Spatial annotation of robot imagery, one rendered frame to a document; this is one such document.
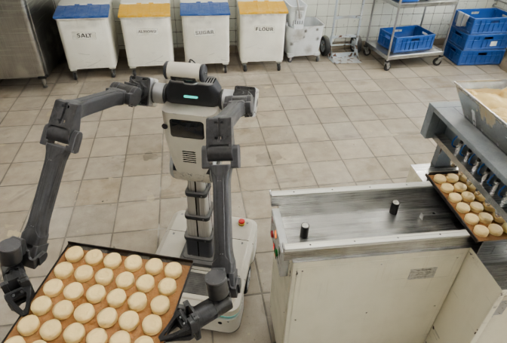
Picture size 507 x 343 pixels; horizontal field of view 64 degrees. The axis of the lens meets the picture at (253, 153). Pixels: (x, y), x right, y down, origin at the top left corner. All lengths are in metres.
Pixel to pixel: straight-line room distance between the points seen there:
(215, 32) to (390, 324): 3.57
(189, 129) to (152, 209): 1.38
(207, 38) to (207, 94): 3.06
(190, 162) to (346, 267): 0.78
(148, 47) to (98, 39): 0.52
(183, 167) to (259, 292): 0.97
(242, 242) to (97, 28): 3.12
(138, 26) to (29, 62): 1.16
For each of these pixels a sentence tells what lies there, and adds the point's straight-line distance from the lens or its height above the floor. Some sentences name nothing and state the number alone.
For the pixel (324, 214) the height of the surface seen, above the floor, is 0.84.
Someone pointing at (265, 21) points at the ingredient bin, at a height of 0.61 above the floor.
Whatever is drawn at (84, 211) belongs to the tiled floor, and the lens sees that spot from 3.10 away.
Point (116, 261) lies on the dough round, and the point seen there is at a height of 1.05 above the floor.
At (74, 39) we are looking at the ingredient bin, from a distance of 4.85.
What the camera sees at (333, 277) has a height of 0.73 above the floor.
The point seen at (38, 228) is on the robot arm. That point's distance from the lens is 1.40.
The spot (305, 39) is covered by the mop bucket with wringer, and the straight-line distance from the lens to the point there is 5.17.
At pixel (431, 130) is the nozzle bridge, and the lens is 1.96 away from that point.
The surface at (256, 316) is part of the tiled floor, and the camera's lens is 2.38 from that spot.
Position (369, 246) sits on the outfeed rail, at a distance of 1.57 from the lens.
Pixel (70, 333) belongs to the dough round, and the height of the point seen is 1.04.
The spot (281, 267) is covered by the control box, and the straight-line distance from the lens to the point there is 1.60.
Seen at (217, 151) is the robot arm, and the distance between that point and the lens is 1.16.
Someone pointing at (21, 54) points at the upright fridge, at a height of 0.42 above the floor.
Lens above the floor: 2.00
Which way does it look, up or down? 35 degrees down
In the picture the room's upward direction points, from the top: 2 degrees clockwise
